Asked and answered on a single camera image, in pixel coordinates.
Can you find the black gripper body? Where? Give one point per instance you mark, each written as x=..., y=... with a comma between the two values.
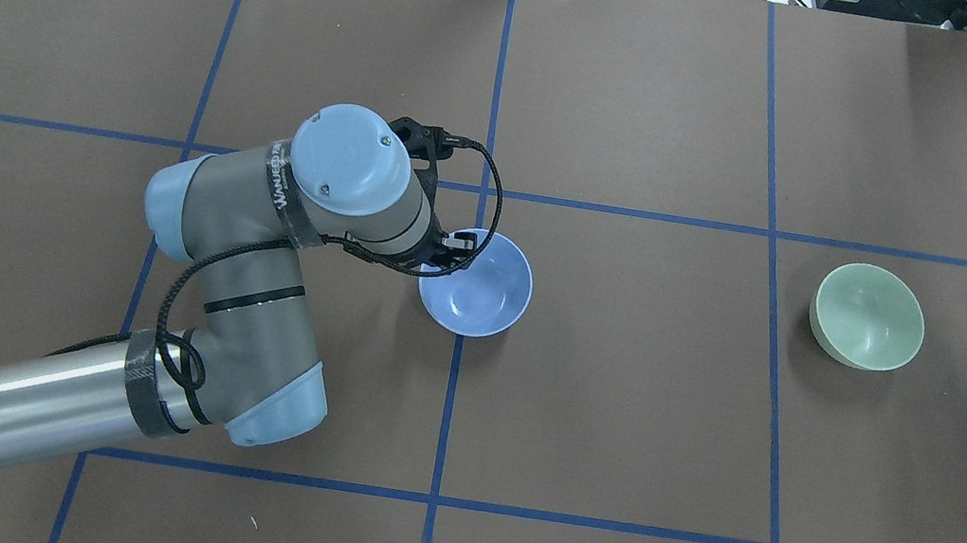
x=438, y=251

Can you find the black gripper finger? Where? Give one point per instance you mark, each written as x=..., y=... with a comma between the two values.
x=458, y=246

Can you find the blue bowl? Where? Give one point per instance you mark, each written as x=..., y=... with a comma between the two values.
x=487, y=297

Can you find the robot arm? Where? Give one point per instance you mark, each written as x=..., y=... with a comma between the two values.
x=233, y=342

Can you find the green bowl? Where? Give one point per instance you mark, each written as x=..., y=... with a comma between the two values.
x=866, y=318

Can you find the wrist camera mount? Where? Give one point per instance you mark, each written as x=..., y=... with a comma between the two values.
x=426, y=147

